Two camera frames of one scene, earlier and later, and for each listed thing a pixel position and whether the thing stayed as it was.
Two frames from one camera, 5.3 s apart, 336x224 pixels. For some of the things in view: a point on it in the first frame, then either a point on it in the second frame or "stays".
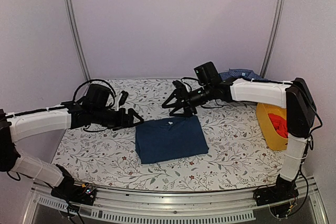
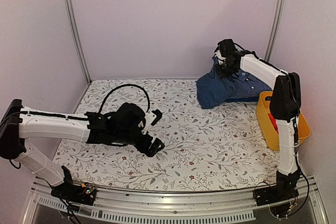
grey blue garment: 169,139 → 213,91
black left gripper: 127,123 → 153,149
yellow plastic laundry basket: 273,140 stays
